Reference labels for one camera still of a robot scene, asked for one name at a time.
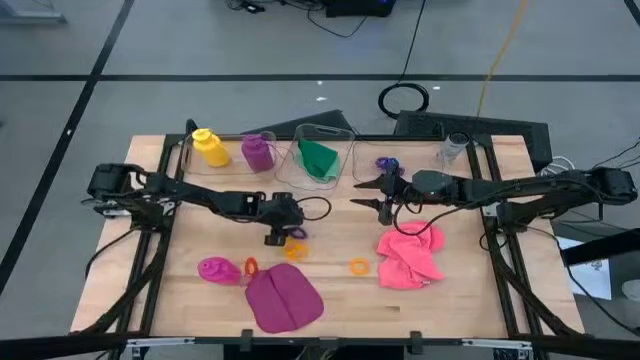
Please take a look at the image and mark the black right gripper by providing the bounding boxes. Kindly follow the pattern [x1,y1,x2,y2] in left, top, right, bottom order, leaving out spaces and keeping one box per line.
[349,171,417,227]

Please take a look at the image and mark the purple plastic sports bottle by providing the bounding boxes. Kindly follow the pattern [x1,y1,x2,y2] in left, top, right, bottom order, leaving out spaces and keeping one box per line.
[240,133,276,174]

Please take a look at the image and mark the dark green microfibre cloth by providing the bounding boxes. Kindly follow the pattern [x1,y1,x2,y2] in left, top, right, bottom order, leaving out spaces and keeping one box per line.
[298,138,340,180]

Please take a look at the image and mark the pink plastic sports bottle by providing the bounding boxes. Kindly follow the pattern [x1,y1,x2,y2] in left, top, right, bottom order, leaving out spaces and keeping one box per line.
[196,256,245,286]

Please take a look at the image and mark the yellow plastic sports bottle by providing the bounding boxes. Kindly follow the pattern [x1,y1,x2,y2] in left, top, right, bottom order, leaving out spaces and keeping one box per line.
[191,127,233,169]

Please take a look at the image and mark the clear plastic container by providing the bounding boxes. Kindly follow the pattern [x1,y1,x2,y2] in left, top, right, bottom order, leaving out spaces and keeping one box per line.
[180,130,279,177]
[351,139,449,189]
[273,122,356,192]

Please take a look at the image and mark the pink terry towel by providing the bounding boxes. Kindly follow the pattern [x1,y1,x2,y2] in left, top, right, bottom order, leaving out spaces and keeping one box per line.
[375,221,447,291]

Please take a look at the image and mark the magenta microfibre cloth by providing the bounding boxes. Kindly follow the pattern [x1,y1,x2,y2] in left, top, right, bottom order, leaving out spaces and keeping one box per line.
[243,263,325,335]

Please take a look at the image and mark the white printed cup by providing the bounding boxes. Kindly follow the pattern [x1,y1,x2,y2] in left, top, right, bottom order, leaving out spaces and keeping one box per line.
[439,130,471,162]

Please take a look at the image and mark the black box on floor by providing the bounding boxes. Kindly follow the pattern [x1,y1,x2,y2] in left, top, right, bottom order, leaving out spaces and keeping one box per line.
[323,0,397,19]

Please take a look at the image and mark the black metal beam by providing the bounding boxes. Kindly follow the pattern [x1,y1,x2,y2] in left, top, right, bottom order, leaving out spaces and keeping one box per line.
[559,227,640,267]

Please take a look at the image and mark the grey metal base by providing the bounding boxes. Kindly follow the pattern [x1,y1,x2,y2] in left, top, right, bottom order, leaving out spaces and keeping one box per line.
[0,0,67,25]

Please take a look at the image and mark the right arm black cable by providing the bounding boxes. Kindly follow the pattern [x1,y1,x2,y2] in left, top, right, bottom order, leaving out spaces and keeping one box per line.
[392,187,501,237]

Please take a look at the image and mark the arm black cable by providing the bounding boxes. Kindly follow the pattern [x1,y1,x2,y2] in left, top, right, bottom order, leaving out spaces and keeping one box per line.
[392,187,501,237]
[297,195,333,223]

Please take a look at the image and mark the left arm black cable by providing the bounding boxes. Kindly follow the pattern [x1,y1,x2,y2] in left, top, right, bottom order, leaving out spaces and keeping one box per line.
[297,195,333,223]

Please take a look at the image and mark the black coiled cable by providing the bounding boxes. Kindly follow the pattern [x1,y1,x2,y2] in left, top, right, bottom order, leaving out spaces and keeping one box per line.
[376,0,431,121]

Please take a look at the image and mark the silver aluminium bracket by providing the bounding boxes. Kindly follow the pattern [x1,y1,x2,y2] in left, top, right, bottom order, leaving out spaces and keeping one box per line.
[459,338,534,350]
[125,337,197,348]

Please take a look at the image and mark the yellow hanging cord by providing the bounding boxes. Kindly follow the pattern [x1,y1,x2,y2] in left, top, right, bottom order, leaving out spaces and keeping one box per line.
[476,0,530,118]

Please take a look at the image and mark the white cable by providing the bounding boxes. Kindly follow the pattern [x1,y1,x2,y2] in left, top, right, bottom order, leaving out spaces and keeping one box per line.
[541,154,577,175]

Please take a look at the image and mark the black floor cables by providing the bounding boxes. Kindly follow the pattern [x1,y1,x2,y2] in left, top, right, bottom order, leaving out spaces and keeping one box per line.
[224,0,371,39]

